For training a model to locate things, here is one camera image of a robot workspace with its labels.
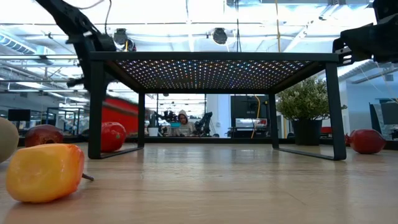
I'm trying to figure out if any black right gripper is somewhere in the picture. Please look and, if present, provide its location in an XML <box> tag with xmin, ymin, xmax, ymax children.
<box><xmin>331</xmin><ymin>12</ymin><xmax>398</xmax><ymax>66</ymax></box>

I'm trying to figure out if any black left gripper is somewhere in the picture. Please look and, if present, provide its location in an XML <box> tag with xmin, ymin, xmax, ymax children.
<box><xmin>66</xmin><ymin>58</ymin><xmax>91</xmax><ymax>92</ymax></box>

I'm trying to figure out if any bright red tomato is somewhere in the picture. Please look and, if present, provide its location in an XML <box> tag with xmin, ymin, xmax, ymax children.
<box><xmin>102</xmin><ymin>121</ymin><xmax>127</xmax><ymax>153</ymax></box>

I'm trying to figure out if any dark red apple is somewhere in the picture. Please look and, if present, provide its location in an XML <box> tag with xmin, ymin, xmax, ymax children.
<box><xmin>24</xmin><ymin>124</ymin><xmax>65</xmax><ymax>148</ymax></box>

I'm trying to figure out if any brown green kiwi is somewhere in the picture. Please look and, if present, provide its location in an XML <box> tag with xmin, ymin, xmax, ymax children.
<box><xmin>0</xmin><ymin>117</ymin><xmax>20</xmax><ymax>164</ymax></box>

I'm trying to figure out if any red pomegranate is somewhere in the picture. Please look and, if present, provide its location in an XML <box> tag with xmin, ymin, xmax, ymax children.
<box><xmin>345</xmin><ymin>128</ymin><xmax>387</xmax><ymax>155</ymax></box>

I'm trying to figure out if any small orange yellow pepper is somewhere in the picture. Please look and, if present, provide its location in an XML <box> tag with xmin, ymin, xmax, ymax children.
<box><xmin>5</xmin><ymin>142</ymin><xmax>95</xmax><ymax>204</ymax></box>

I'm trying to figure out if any large red panel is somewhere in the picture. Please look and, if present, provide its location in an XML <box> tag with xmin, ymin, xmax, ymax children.
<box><xmin>103</xmin><ymin>96</ymin><xmax>139</xmax><ymax>135</ymax></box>

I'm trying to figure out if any large dark display screen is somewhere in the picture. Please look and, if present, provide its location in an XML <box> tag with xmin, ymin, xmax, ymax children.
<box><xmin>369</xmin><ymin>98</ymin><xmax>398</xmax><ymax>141</ymax></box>

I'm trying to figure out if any black computer monitor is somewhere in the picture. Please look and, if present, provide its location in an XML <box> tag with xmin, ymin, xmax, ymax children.
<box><xmin>230</xmin><ymin>95</ymin><xmax>270</xmax><ymax>119</ymax></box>
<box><xmin>7</xmin><ymin>108</ymin><xmax>32</xmax><ymax>123</ymax></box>

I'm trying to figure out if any green plant in black pot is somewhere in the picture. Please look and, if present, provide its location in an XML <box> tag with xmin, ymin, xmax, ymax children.
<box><xmin>275</xmin><ymin>76</ymin><xmax>348</xmax><ymax>146</ymax></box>

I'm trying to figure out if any cactus in white pot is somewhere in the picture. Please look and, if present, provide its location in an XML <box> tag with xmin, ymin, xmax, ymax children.
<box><xmin>147</xmin><ymin>112</ymin><xmax>160</xmax><ymax>138</ymax></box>

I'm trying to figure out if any person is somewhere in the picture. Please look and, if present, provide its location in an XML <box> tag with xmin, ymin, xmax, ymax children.
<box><xmin>169</xmin><ymin>109</ymin><xmax>197</xmax><ymax>138</ymax></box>

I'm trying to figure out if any black perforated metal riser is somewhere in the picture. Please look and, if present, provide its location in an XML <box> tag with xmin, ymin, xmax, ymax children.
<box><xmin>88</xmin><ymin>51</ymin><xmax>348</xmax><ymax>161</ymax></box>

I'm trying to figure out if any black cable reel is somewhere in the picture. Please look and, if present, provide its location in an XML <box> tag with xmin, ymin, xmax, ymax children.
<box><xmin>113</xmin><ymin>27</ymin><xmax>129</xmax><ymax>47</ymax></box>
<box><xmin>212</xmin><ymin>27</ymin><xmax>229</xmax><ymax>45</ymax></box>

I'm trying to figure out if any yellow cable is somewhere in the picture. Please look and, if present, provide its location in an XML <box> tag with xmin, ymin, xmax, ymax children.
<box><xmin>250</xmin><ymin>95</ymin><xmax>262</xmax><ymax>139</ymax></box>
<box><xmin>274</xmin><ymin>0</ymin><xmax>282</xmax><ymax>53</ymax></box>

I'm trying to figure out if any black cable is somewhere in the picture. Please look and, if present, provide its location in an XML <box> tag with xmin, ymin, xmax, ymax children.
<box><xmin>235</xmin><ymin>0</ymin><xmax>243</xmax><ymax>53</ymax></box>

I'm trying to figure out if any black aluminium table frame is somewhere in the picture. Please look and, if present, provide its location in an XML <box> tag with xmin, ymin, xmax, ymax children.
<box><xmin>0</xmin><ymin>136</ymin><xmax>398</xmax><ymax>150</ymax></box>

